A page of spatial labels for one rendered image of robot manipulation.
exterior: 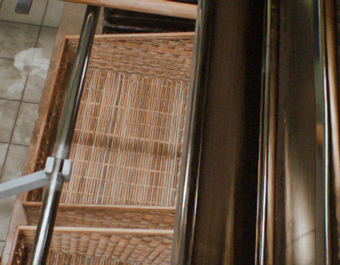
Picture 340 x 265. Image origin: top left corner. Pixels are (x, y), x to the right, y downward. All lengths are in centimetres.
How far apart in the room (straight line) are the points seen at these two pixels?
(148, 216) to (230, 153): 67
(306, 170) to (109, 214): 87
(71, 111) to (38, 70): 152
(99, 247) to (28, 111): 110
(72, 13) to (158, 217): 86
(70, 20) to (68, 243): 81
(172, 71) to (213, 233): 113
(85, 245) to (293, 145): 90
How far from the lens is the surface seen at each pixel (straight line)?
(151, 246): 159
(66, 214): 165
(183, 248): 84
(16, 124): 260
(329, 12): 68
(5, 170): 251
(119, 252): 165
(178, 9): 135
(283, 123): 89
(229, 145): 94
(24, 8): 145
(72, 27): 212
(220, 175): 92
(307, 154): 82
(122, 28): 200
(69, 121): 121
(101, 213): 159
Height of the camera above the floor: 221
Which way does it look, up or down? 59 degrees down
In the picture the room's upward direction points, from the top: 10 degrees clockwise
